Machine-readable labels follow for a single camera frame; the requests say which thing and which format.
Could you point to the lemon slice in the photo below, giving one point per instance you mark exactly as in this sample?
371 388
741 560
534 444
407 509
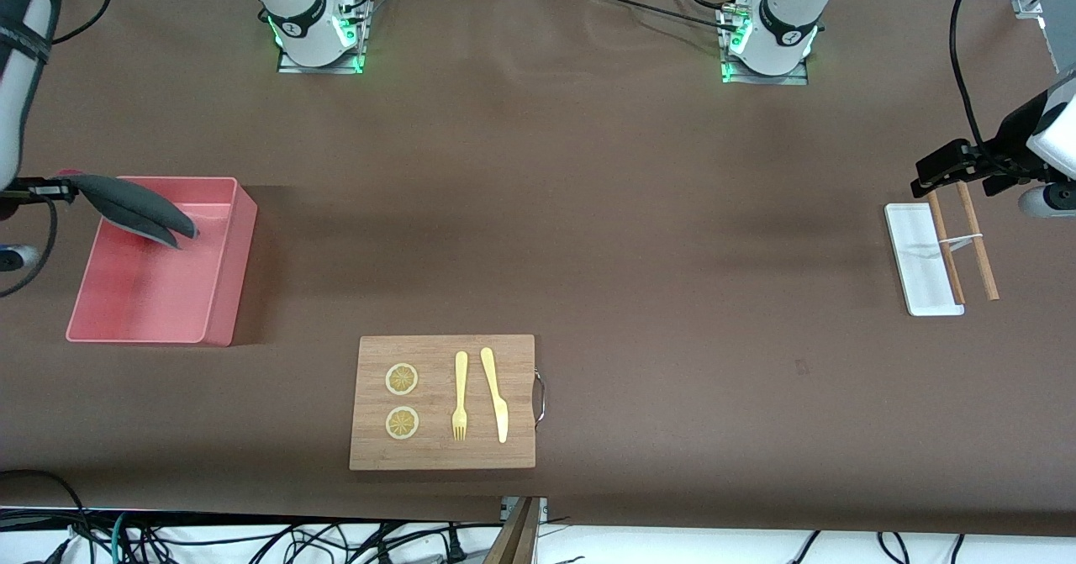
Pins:
402 379
402 423

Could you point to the yellow knife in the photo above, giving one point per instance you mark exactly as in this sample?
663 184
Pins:
501 417

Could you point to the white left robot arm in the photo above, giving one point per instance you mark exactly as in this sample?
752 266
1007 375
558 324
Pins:
790 9

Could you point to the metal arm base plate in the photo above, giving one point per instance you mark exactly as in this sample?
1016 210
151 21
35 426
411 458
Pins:
294 68
761 79

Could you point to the pink and grey cloth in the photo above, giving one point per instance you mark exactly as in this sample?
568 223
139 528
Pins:
134 207

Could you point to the yellow fork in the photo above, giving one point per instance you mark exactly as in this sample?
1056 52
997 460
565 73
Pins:
461 371

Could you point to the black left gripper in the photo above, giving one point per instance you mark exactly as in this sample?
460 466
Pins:
1011 139

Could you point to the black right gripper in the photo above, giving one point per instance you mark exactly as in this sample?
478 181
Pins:
34 187

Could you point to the wooden plank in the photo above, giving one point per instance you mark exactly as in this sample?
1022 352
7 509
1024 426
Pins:
517 539

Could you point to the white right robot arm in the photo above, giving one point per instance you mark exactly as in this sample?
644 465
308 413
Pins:
290 1

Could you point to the pink plastic bin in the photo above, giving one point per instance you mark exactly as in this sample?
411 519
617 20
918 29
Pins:
160 295

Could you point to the brown table cover sheet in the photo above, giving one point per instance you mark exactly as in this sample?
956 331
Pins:
672 211

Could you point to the metal table bracket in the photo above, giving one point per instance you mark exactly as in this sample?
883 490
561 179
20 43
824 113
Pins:
543 509

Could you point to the white rack base tray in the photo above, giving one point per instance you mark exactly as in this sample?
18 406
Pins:
912 266

